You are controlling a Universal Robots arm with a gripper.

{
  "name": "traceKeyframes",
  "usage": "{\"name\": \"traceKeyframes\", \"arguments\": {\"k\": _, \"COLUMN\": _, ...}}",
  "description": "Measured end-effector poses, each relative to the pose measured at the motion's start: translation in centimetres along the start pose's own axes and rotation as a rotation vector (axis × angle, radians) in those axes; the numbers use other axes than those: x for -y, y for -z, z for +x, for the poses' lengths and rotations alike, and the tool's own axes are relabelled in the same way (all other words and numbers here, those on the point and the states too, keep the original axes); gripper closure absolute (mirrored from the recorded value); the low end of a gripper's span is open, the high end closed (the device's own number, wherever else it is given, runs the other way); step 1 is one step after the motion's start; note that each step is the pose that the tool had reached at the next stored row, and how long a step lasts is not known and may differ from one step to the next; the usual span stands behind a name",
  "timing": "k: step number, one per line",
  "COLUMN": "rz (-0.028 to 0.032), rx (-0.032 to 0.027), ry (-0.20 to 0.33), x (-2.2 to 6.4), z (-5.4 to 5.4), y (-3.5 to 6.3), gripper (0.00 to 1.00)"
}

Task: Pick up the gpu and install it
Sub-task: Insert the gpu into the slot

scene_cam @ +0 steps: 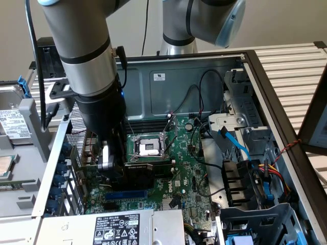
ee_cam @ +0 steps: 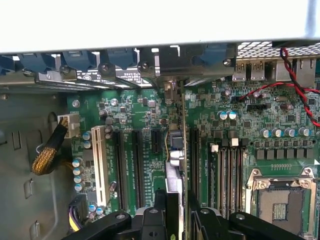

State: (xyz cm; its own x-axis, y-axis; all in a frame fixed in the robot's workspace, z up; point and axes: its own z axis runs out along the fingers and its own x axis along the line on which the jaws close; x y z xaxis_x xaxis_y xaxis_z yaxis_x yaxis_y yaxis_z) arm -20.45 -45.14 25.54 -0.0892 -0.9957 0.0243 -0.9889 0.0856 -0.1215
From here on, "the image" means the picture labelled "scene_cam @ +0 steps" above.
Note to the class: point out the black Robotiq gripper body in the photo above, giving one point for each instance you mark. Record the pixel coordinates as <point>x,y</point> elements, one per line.
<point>102,114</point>

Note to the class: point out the green GPU with black shroud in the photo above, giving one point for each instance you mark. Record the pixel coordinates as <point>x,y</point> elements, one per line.
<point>138,178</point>

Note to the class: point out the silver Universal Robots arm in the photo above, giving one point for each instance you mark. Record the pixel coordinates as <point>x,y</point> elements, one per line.
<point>84,51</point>

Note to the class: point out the thin metal locking lever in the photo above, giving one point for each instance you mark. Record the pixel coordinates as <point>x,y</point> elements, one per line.
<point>145,155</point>
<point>131,132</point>

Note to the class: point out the CPU socket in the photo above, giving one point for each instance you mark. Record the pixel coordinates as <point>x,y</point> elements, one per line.
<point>149,149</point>

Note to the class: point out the black RAM slot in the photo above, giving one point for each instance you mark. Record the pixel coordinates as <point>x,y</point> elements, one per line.
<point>163,160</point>
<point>148,122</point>
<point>148,125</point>
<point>148,128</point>
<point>148,132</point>

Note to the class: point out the blue card retention clip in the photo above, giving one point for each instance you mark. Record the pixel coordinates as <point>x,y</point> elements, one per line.
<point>55,194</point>
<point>52,206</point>
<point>67,149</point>
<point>62,158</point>
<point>62,169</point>
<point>59,181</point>

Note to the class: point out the short black expansion slot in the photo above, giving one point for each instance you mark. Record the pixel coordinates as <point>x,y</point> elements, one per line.
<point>109,206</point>

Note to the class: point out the metal socket cover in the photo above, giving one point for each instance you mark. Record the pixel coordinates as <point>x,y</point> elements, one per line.
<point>171,125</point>

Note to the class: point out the green Dell motherboard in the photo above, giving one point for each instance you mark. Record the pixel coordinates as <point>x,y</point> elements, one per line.
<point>184,153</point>

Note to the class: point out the white sticker label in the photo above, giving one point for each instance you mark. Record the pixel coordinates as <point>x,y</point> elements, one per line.
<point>159,76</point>

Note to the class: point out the coin cell battery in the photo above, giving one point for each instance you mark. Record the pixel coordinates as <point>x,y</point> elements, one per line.
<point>189,126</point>

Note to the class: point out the black box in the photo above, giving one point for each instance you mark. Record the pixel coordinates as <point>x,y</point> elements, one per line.
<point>48,63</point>

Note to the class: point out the silver power supply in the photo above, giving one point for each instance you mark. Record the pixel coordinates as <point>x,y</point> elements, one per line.
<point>76,229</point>

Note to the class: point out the grey hard drive tray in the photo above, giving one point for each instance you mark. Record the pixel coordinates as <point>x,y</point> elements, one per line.
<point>28,163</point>

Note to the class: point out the open grey PC case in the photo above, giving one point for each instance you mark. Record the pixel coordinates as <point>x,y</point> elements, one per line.
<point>178,89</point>

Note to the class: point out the blue disk latch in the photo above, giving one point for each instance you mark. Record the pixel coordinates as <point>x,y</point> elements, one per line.
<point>23,85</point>

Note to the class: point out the silver hard disk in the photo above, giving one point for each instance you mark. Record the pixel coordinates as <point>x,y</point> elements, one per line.
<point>12,122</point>

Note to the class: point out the CPU chip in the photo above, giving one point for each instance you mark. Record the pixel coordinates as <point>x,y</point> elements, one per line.
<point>5,166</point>

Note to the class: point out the silver disk bay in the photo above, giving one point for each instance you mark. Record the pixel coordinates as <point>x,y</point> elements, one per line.
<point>227,121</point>

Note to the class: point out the black plastic fan shroud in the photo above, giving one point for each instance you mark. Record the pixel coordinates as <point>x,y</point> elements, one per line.
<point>237,183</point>

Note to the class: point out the grey drive cage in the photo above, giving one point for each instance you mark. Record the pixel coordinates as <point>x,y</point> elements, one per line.
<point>245,217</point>

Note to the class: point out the pale blue plastic tab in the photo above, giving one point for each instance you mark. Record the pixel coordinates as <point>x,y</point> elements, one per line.
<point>240,241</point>

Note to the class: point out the blue plastic clip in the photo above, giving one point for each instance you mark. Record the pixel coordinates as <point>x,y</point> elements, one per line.
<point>268,196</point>

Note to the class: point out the dark framed panel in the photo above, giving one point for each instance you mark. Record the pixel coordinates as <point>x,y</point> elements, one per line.
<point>310,122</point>

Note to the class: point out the black table end cap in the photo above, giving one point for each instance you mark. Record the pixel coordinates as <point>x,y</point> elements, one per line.
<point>320,44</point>

